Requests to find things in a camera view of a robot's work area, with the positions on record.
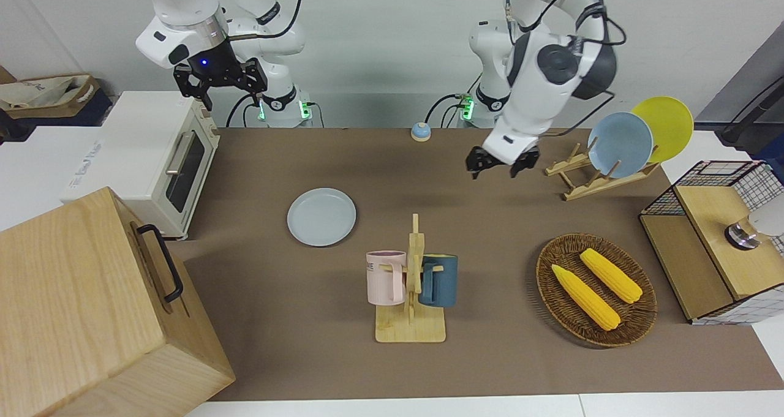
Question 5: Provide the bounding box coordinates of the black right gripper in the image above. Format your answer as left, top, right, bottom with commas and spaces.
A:
173, 36, 268, 112

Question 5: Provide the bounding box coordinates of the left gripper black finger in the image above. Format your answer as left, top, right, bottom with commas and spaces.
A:
511, 148, 540, 178
466, 146, 491, 180

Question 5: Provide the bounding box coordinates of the gray round plate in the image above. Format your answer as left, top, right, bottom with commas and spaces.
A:
287, 188, 357, 247

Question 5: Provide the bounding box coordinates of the light blue plate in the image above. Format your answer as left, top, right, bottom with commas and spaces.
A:
587, 111, 654, 179

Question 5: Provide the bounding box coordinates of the yellow plate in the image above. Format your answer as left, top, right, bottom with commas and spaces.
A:
631, 96, 695, 164

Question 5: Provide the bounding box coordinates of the wooden dish rack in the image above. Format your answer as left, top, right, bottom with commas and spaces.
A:
545, 143, 661, 201

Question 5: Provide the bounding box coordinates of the white toaster oven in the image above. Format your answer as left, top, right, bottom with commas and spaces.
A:
60, 91, 221, 240

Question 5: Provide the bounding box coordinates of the dark teal mug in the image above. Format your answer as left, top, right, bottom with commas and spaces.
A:
419, 254, 459, 308

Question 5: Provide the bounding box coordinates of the dark blue bin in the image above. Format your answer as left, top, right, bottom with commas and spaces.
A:
61, 89, 114, 128

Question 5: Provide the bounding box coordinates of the brown cardboard box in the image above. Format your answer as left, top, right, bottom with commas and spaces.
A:
0, 74, 102, 121

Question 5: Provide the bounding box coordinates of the yellow corn cob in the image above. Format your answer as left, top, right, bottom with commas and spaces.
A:
579, 248, 643, 304
551, 264, 621, 332

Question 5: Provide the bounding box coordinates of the pink mug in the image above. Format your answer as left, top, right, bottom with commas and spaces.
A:
366, 250, 407, 306

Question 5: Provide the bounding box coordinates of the brown wicker basket tray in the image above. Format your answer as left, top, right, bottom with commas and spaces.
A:
536, 233, 658, 348

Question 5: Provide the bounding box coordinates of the wooden mug tree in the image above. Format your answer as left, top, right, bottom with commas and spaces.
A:
375, 214, 447, 344

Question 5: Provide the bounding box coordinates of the brown table mat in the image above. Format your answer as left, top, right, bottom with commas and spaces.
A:
165, 127, 784, 402

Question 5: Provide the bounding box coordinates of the white cloth bag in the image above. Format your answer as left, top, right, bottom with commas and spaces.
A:
0, 77, 75, 110

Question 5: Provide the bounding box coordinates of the light wooden board lid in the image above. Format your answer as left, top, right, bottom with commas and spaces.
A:
674, 184, 784, 301

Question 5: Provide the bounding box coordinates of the black stand pole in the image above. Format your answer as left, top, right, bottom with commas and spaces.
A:
717, 77, 784, 145

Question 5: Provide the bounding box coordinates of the white cylinder clear base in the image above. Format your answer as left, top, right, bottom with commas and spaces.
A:
725, 203, 784, 250

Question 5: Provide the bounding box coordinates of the grid-pattern storage box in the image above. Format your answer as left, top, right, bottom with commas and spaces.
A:
639, 160, 784, 326

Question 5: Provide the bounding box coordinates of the black base cable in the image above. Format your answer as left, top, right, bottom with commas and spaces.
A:
225, 92, 261, 128
426, 92, 475, 128

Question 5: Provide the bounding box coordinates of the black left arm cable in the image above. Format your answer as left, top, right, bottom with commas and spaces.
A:
505, 0, 627, 137

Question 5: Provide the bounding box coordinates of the wooden box black handle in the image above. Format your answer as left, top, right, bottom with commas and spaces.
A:
0, 187, 236, 417

